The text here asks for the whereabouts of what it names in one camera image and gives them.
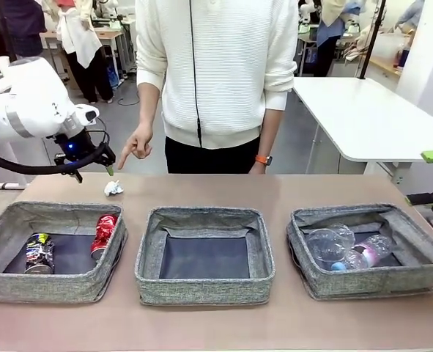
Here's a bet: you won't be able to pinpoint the black cord on sweater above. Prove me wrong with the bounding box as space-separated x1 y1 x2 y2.
188 0 204 148

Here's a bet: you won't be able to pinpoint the person's left forearm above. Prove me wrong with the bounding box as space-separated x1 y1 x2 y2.
258 108 285 158

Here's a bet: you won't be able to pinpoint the grey fabric basket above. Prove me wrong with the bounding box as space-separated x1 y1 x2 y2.
0 200 129 304
134 207 277 306
286 203 433 301

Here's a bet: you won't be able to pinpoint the person in white sweater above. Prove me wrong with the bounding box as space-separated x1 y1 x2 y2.
134 0 298 175

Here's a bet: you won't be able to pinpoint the clear plastic bottles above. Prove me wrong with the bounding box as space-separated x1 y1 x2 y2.
306 224 356 272

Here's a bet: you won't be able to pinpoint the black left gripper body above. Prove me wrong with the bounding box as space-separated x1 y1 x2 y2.
53 128 100 162

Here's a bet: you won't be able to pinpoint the person's right forearm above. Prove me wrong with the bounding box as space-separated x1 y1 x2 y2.
137 82 164 129

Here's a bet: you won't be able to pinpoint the red blue bottle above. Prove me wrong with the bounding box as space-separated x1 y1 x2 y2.
396 43 410 69

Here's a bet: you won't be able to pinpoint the crushed black soda can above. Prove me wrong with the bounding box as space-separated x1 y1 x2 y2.
24 232 55 275

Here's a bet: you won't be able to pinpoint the bystander in blue shirt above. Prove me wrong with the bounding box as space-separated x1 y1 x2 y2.
313 0 362 78

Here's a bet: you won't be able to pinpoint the bystander in dark clothes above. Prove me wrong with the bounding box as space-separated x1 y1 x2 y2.
0 0 48 84

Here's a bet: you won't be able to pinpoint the wooden desk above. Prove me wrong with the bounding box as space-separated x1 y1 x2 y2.
40 29 136 81

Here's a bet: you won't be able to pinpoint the bystander in white coat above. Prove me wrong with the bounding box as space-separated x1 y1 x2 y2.
42 0 114 104

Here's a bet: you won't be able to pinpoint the black slanted pole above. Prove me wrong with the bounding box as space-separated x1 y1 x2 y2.
358 0 384 80

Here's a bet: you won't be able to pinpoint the white table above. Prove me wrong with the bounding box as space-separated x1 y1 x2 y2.
292 76 433 175

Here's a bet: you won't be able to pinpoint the crushed red soda can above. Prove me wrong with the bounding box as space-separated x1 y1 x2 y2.
90 214 119 260

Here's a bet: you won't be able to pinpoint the crumpled white paper ball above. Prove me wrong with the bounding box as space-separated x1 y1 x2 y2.
103 179 125 197

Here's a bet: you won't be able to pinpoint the person's right hand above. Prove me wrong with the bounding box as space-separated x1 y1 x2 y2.
116 122 155 172

